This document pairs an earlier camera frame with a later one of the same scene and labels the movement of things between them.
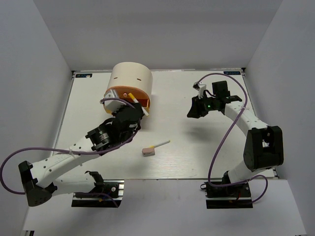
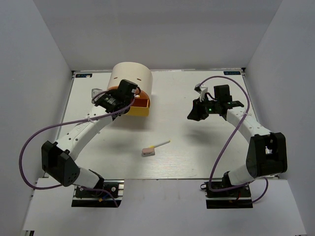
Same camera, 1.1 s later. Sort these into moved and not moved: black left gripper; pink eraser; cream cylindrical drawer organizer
Moved: black left gripper
Not moved: cream cylindrical drawer organizer; pink eraser
